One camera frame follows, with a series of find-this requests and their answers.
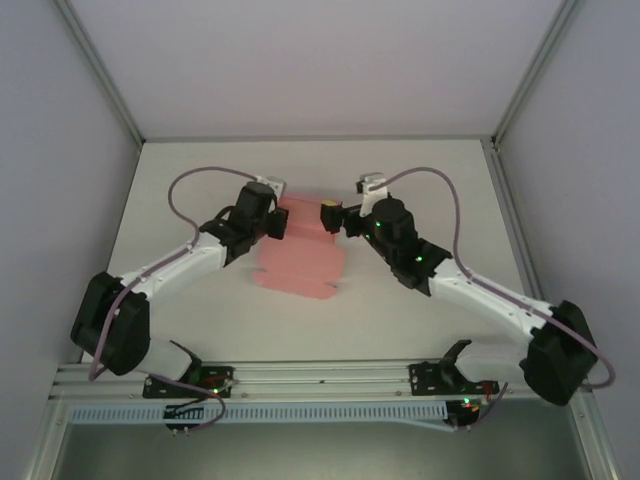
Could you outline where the white slotted cable duct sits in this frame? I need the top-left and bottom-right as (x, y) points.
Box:
(67, 399), (450, 427)

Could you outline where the aluminium front rail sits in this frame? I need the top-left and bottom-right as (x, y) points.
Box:
(49, 353), (599, 401)

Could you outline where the grey metal panel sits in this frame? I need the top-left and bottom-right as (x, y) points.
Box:
(49, 422), (601, 480)

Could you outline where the aluminium frame post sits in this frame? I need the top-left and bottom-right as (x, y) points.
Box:
(491, 0), (584, 149)
(53, 0), (146, 147)

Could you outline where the small black circuit board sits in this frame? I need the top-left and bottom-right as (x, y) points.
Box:
(446, 397), (485, 431)
(163, 402), (207, 432)

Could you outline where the aluminium side rail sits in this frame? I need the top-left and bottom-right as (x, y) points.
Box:
(480, 138), (557, 307)

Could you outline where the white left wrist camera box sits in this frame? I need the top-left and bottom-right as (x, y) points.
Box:
(253, 173), (287, 197)

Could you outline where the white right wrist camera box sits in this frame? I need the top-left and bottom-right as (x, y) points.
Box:
(355, 172), (391, 217)

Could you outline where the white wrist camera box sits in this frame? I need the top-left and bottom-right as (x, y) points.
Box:
(355, 172), (391, 217)
(253, 173), (287, 197)

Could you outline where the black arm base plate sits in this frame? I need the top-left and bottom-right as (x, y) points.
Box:
(408, 360), (501, 396)
(142, 366), (236, 400)

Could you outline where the aluminium back rail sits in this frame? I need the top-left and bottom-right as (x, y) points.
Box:
(138, 133), (497, 145)

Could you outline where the pink paper box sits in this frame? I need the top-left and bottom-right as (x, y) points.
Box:
(251, 192), (347, 302)

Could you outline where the aluminium frame leg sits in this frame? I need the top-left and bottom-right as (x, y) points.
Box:
(569, 392), (624, 480)
(22, 394), (69, 480)

